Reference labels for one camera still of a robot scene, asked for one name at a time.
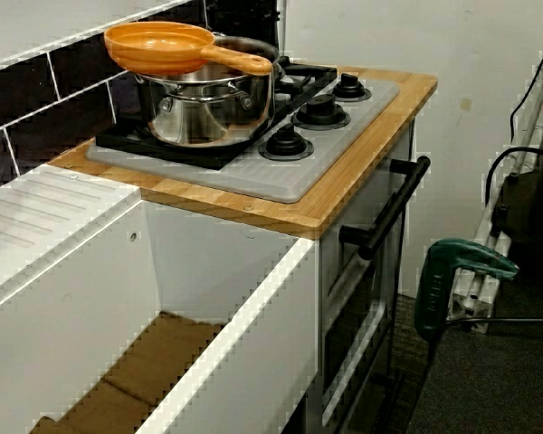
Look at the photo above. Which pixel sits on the white oven door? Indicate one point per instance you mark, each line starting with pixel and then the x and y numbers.
pixel 332 253

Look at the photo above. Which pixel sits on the orange plastic frying pan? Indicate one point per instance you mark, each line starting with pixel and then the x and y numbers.
pixel 158 50

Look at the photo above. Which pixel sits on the black kitchen side panel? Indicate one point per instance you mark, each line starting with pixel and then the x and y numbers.
pixel 244 18

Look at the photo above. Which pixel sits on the brown cardboard piece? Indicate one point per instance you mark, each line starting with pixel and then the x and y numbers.
pixel 163 352

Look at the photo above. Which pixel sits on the dark tiled backsplash panel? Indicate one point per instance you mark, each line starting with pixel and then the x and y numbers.
pixel 27 90

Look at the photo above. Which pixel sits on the black burner grate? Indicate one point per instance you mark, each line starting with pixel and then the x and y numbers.
pixel 131 147
pixel 312 74

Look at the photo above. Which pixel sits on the silver metal frame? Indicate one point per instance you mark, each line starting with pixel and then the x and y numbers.
pixel 488 271

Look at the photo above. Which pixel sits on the black stove knob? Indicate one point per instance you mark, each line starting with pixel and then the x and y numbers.
pixel 350 89
pixel 320 113
pixel 286 144

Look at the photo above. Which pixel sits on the stainless steel pot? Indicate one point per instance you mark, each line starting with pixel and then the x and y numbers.
pixel 199 113

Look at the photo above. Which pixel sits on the grey stove top panel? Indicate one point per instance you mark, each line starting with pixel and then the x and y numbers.
pixel 271 181

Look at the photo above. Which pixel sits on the white sink basin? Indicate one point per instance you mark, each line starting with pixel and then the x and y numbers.
pixel 95 271

